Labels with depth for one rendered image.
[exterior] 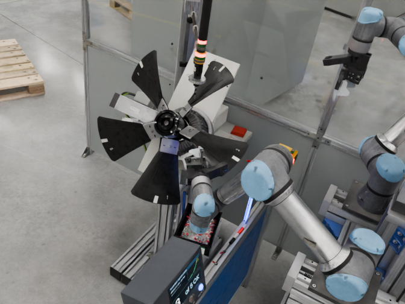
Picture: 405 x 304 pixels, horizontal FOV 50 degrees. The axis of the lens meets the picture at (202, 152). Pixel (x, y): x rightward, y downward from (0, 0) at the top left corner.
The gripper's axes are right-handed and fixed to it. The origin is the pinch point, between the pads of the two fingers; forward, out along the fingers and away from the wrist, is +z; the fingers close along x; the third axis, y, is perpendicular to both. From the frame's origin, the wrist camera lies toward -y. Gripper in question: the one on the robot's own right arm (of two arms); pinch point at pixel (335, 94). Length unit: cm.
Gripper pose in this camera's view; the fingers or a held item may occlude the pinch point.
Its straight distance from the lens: 184.8
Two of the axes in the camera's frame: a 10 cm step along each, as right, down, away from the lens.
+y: 8.5, 4.0, -3.4
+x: 5.1, -4.7, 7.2
